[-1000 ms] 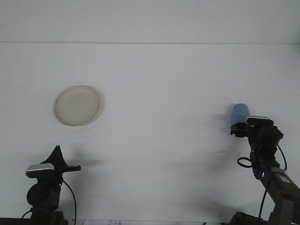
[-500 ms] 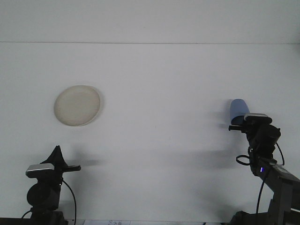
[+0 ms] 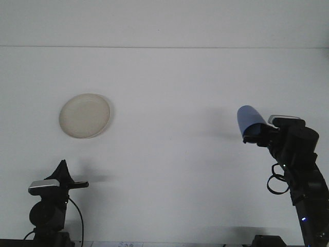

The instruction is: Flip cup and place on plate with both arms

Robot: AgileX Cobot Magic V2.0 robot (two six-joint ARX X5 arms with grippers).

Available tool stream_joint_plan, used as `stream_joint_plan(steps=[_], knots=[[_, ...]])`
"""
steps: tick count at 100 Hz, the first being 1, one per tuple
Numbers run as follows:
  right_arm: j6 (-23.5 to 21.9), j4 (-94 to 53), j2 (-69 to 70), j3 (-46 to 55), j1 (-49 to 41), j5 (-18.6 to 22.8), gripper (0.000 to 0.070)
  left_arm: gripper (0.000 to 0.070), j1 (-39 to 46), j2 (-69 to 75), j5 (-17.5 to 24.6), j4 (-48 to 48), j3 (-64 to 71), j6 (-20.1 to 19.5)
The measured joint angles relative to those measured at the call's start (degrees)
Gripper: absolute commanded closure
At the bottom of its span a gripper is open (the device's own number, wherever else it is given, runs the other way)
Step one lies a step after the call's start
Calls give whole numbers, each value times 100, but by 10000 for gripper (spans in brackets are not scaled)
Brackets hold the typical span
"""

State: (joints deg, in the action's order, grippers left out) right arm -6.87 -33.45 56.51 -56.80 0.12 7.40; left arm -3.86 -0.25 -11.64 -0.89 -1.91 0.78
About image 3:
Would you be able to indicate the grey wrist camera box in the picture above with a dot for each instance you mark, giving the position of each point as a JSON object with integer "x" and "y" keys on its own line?
{"x": 282, "y": 119}
{"x": 43, "y": 185}

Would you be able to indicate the pale round plate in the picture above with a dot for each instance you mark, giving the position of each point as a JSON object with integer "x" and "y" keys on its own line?
{"x": 84, "y": 115}

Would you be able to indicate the pale blue cup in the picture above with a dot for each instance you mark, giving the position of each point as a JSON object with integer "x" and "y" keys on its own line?
{"x": 248, "y": 115}

